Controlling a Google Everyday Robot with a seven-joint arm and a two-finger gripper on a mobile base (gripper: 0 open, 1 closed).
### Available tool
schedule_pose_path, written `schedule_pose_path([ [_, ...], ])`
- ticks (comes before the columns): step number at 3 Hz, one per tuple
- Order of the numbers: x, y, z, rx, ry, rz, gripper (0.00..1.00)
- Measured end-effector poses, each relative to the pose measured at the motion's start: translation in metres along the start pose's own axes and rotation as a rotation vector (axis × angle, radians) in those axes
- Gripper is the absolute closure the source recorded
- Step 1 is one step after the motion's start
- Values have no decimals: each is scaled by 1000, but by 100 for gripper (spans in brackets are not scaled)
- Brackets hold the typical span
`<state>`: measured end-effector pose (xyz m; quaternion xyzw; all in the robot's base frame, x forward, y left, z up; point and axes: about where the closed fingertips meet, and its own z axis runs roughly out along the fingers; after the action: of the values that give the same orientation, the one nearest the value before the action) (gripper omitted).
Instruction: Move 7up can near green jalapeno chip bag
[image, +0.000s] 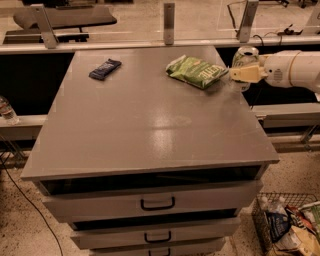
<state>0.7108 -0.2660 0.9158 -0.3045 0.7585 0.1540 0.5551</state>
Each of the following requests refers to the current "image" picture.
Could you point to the green jalapeno chip bag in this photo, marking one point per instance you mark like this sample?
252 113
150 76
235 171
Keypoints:
195 71

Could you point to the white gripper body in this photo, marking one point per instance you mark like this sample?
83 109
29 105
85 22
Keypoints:
277 69

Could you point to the dark blue snack bag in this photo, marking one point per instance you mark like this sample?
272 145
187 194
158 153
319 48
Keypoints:
279 225

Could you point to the middle grey drawer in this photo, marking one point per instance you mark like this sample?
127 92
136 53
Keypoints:
149 235

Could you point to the wire mesh basket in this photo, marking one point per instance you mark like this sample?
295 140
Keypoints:
260 219

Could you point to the left metal bracket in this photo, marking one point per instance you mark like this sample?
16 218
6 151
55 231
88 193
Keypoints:
44 25

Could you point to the dark blue snack bar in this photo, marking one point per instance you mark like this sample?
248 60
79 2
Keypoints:
105 69

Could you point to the grey drawer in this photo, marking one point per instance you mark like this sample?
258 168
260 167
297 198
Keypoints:
94 206
149 235
185 248

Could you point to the metal bracket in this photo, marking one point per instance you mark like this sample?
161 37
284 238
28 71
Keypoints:
243 34
44 25
169 18

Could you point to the clear plastic water bottle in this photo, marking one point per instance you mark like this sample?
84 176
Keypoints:
7 112

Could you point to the top grey drawer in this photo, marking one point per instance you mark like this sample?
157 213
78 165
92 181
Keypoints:
94 206

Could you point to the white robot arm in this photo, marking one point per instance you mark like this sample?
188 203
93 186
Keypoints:
305 74

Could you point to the middle metal bracket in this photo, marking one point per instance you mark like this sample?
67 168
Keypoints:
169 18

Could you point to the bottom grey drawer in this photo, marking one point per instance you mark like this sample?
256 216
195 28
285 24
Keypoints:
185 248

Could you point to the green white 7up can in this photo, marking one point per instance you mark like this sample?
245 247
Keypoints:
244 55

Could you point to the right metal bracket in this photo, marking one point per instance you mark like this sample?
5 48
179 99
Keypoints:
243 34

